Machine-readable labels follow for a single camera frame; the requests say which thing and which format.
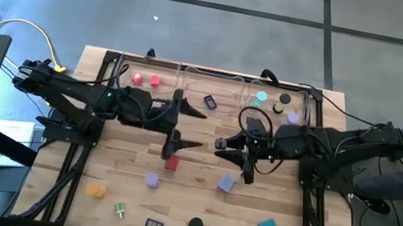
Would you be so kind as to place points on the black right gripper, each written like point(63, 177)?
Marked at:
point(283, 144)

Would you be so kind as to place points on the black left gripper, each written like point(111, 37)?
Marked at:
point(143, 111)

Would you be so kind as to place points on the dark purple rectangular block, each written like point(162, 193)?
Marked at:
point(210, 101)

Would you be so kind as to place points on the small red cube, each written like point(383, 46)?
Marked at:
point(137, 78)
point(155, 81)

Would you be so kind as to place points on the small purple hourglass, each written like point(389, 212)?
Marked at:
point(293, 118)

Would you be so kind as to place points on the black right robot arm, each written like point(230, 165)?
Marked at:
point(345, 146)

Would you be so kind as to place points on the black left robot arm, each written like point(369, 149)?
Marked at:
point(64, 89)

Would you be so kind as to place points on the red charger box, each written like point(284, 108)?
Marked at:
point(172, 164)

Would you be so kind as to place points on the lavender square box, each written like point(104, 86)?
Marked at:
point(226, 184)

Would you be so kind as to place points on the clear plastic bin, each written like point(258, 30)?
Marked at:
point(167, 73)
point(230, 93)
point(272, 88)

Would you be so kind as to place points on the large purple hourglass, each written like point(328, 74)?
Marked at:
point(151, 180)

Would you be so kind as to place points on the black clamp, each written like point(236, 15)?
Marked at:
point(269, 74)
point(150, 53)

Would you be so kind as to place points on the large black hourglass red sand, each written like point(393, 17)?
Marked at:
point(196, 224)

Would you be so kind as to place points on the small green block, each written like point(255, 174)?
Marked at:
point(120, 209)

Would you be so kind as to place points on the white scrap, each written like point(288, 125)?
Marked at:
point(155, 18)

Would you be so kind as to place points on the white printed box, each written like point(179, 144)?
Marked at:
point(15, 130)

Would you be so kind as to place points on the black desk beam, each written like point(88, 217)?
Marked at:
point(5, 142)

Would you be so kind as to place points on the black metal table frame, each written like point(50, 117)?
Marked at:
point(111, 56)

